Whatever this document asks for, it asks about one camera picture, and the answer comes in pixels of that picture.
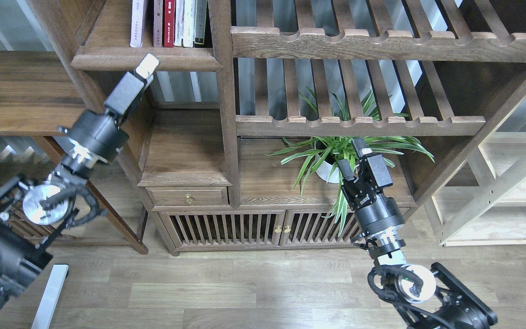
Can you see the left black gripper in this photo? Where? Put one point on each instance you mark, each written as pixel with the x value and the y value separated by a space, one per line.
pixel 95 136

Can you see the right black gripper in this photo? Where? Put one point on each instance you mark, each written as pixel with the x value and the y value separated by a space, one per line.
pixel 374 211

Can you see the pale lavender book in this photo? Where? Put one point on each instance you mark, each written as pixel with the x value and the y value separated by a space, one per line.
pixel 138 21

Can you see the dark maroon book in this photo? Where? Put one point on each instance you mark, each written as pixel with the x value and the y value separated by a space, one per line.
pixel 158 23

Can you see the red paperback book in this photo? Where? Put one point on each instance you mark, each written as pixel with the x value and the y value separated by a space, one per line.
pixel 168 23

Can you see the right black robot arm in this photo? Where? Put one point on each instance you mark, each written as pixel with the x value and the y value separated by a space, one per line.
pixel 426 298

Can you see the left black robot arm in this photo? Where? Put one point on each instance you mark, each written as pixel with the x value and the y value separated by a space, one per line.
pixel 20 266

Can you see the green spider plant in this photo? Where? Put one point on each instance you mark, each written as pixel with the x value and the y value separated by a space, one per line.
pixel 331 149

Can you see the white plant pot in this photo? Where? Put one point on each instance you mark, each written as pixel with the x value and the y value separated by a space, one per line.
pixel 327 172

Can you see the dark wooden bookshelf cabinet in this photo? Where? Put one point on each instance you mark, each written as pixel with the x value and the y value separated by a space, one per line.
pixel 445 71

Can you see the white striped upright book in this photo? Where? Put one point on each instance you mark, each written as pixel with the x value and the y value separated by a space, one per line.
pixel 189 19

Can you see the brass drawer knob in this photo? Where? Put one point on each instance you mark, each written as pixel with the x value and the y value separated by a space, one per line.
pixel 189 199

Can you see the grey dark upright book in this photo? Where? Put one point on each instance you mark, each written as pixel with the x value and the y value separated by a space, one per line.
pixel 200 23

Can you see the white base bar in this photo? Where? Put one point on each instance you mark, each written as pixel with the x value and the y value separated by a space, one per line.
pixel 47 306

